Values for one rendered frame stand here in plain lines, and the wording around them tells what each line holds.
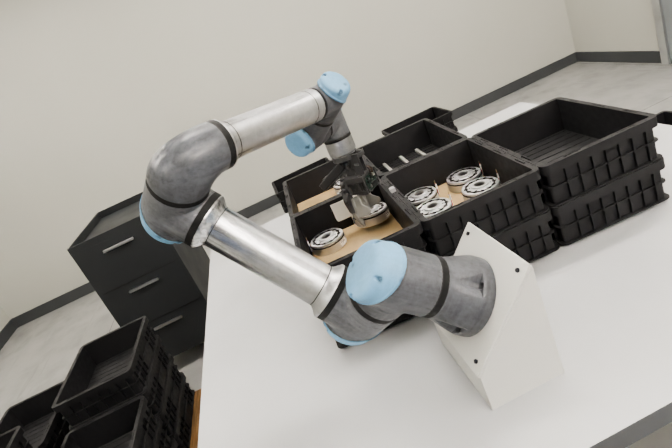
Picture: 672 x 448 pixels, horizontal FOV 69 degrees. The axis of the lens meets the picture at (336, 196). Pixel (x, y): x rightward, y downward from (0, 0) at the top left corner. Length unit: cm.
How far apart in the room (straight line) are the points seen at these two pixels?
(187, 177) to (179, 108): 369
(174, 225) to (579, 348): 79
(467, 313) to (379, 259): 19
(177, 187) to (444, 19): 427
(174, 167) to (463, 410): 67
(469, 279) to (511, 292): 7
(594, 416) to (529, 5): 472
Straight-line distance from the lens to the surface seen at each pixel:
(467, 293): 89
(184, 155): 87
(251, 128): 94
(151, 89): 456
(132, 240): 267
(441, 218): 113
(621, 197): 137
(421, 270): 86
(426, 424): 101
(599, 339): 107
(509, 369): 95
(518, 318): 90
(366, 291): 84
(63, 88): 470
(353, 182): 130
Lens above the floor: 143
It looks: 20 degrees down
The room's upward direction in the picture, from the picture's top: 24 degrees counter-clockwise
